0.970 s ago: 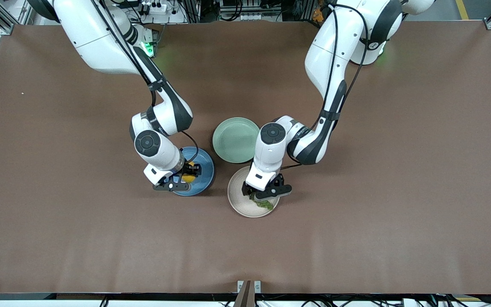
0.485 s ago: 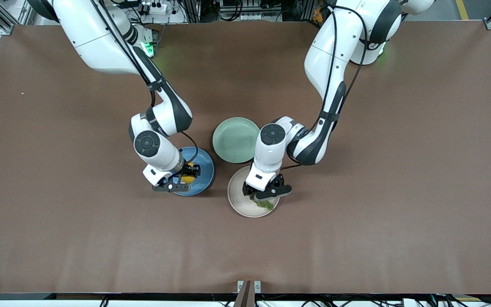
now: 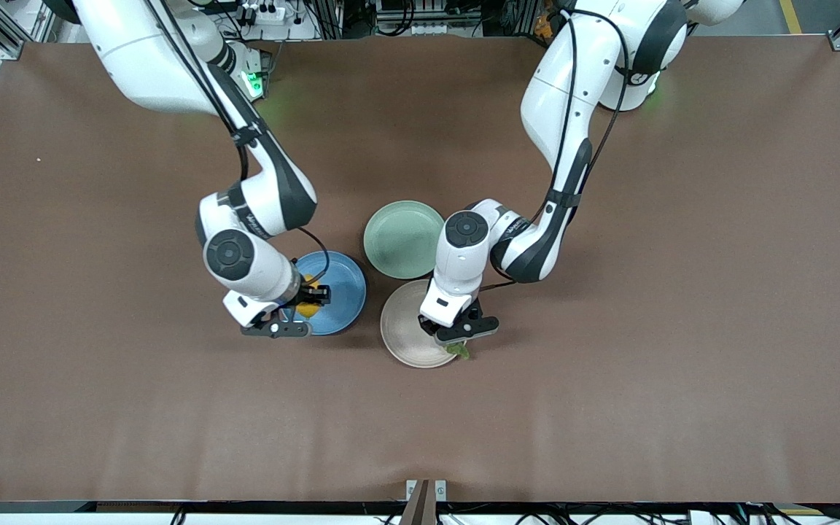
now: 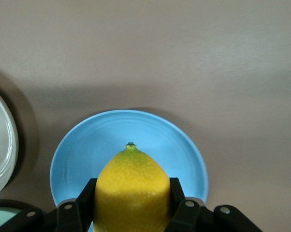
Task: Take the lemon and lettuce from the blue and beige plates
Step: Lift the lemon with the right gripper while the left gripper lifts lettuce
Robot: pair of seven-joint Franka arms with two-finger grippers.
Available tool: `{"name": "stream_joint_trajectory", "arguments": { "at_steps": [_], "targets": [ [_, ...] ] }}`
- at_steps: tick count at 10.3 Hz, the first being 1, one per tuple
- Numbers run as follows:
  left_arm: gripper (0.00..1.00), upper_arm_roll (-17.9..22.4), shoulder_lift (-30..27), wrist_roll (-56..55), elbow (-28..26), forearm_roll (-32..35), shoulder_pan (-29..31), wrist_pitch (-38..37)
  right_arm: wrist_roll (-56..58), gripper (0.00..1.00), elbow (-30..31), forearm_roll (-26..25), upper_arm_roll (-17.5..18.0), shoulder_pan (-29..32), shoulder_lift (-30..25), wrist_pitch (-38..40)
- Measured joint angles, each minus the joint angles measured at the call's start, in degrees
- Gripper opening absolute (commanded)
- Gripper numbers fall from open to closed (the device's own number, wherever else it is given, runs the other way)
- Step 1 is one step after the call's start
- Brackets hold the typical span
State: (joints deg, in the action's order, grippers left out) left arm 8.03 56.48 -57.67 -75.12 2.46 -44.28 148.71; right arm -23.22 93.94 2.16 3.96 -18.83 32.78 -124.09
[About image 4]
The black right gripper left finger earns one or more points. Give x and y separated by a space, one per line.
70 217

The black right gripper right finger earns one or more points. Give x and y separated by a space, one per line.
196 217

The yellow lemon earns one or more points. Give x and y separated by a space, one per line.
132 188

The pale green plate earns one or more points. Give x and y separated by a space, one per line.
3 216

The blue plate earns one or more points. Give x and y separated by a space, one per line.
87 149

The beige plate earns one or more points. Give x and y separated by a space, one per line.
0 149

